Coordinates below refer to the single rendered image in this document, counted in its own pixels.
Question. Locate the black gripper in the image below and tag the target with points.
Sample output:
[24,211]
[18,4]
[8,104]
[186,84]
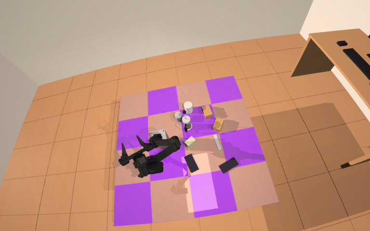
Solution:
[124,159]

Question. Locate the glass coffee press with plunger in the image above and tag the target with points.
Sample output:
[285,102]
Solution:
[186,121]

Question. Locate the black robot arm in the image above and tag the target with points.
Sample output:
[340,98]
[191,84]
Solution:
[154,164]

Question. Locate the white cylinder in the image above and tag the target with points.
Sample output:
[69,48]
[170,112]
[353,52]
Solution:
[188,107]

